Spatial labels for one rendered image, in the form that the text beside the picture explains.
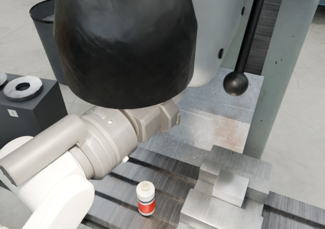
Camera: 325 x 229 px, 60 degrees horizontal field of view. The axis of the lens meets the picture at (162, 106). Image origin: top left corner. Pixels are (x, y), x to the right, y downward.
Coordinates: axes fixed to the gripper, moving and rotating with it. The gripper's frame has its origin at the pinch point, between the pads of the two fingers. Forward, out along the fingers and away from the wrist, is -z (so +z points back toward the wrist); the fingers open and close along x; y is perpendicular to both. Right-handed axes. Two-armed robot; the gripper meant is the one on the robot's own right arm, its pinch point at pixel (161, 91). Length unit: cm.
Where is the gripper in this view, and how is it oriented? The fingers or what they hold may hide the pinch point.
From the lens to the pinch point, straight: 48.5
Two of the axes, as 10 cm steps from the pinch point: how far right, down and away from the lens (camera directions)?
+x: -7.9, -4.1, 4.6
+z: -6.2, 5.2, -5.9
